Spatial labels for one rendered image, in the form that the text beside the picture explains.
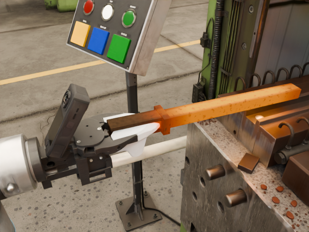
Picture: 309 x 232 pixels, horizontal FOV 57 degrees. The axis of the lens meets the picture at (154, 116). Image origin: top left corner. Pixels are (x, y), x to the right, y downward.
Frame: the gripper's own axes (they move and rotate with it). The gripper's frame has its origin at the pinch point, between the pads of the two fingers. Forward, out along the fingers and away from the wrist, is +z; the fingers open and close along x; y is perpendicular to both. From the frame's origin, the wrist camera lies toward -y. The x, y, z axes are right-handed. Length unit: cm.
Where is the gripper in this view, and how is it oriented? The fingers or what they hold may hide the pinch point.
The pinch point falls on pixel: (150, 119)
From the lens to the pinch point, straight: 49.9
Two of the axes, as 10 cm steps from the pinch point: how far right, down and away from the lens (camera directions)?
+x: 3.8, 5.3, -7.6
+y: 0.1, 8.2, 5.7
